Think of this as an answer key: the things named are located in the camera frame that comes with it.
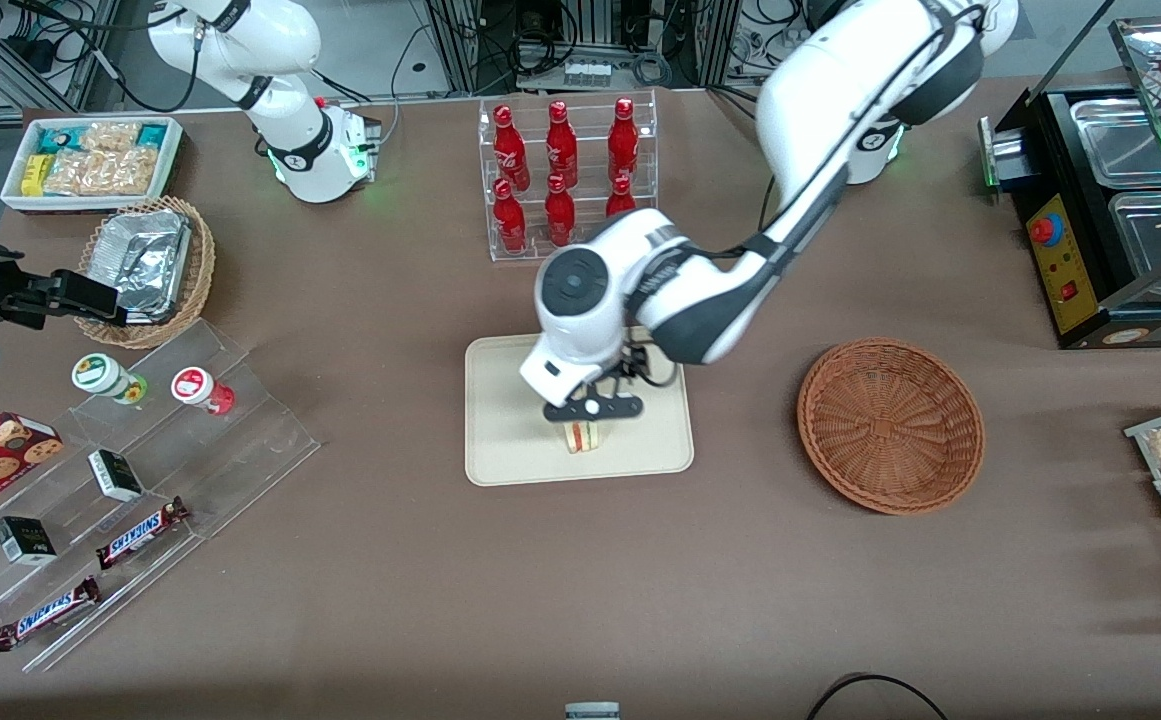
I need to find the red lid cup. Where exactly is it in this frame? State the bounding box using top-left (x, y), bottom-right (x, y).
top-left (171, 367), bottom-right (236, 416)

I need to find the small clear cracker bag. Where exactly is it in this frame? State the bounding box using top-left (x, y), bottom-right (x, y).
top-left (80, 122), bottom-right (142, 154)

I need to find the cream plastic tray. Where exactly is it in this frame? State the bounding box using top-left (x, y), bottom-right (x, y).
top-left (465, 335), bottom-right (695, 488)

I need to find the light wicker basket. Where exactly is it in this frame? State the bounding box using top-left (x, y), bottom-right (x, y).
top-left (73, 196), bottom-right (217, 351)

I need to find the clear acrylic stepped display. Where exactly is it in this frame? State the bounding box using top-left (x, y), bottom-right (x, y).
top-left (0, 318), bottom-right (323, 673)

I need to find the black floor cable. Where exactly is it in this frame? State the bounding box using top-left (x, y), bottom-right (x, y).
top-left (805, 673), bottom-right (951, 720)

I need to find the white rectangular snack bin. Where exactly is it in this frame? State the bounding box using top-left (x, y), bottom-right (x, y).
top-left (0, 116), bottom-right (184, 214)

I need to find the small black box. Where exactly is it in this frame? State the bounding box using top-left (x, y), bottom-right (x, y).
top-left (0, 515), bottom-right (58, 567)
top-left (87, 449), bottom-right (145, 503)

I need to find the aluminium frame rack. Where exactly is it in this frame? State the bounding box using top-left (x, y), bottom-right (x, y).
top-left (425, 0), bottom-right (741, 96)

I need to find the round brown wicker basket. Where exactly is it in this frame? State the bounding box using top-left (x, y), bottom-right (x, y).
top-left (797, 338), bottom-right (986, 516)

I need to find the black hot food case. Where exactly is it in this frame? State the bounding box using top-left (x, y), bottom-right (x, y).
top-left (978, 15), bottom-right (1161, 351)

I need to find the large clear cracker bag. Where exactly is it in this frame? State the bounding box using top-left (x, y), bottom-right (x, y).
top-left (43, 147), bottom-right (162, 198)

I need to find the aluminium foil container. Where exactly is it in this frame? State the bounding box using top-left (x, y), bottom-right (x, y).
top-left (90, 210), bottom-right (193, 324)

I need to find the green lid cup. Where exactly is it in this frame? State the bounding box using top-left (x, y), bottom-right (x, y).
top-left (71, 353), bottom-right (149, 406)

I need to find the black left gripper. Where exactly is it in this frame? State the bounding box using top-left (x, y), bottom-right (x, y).
top-left (543, 393), bottom-right (645, 422)

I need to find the clear acrylic bottle rack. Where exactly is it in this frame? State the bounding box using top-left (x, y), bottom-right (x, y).
top-left (478, 88), bottom-right (659, 263)

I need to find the snickers chocolate bar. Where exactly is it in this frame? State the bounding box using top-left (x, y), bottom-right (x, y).
top-left (0, 576), bottom-right (102, 653)
top-left (95, 497), bottom-right (191, 571)

